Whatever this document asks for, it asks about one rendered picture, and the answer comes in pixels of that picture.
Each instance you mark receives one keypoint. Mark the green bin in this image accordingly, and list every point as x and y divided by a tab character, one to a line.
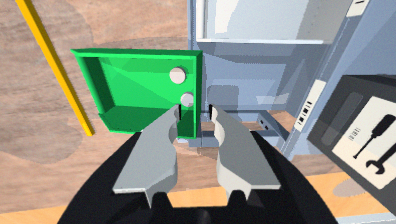
131	92

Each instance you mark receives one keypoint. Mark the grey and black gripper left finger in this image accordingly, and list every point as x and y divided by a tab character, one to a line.
126	182

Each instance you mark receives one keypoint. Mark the white disc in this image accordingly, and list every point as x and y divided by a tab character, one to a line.
187	99

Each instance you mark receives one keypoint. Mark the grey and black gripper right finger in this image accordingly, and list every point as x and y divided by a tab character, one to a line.
247	162

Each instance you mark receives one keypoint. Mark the yellow bar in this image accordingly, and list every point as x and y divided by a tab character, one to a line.
43	40

